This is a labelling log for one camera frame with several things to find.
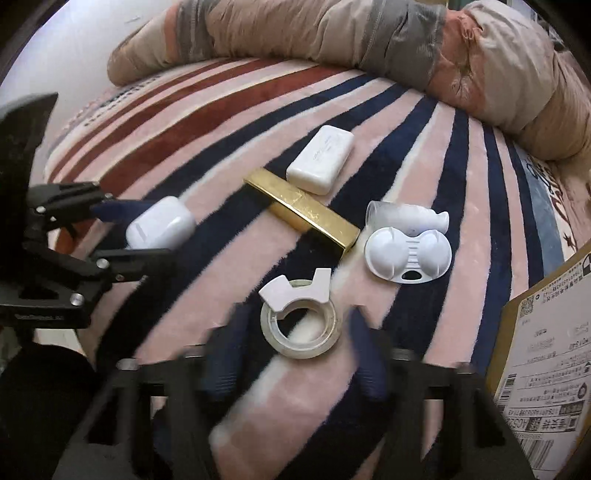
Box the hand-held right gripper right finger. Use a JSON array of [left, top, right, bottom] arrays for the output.
[[346, 307, 536, 480]]

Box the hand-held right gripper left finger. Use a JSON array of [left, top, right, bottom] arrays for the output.
[[60, 302, 254, 480]]

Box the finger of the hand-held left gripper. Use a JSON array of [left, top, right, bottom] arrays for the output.
[[25, 240, 178, 301], [28, 181, 155, 232]]

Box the white earbuds case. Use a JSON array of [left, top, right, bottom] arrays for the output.
[[126, 196, 197, 250]]

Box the clear tape roll white dispenser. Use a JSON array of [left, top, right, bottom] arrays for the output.
[[259, 268, 343, 360]]

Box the white plastic holder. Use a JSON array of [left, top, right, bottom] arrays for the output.
[[364, 200, 452, 283]]

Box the gold bar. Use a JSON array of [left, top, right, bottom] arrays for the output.
[[244, 167, 362, 254]]

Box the cardboard box with labels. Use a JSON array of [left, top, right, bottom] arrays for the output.
[[485, 251, 591, 480]]

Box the white power bank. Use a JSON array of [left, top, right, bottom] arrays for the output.
[[286, 124, 355, 195]]

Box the striped pink blanket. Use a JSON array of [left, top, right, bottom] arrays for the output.
[[44, 58, 578, 480]]

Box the blue printed cloth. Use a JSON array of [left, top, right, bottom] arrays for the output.
[[512, 147, 591, 278]]

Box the beige grey quilt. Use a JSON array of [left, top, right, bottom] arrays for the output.
[[107, 0, 588, 161]]

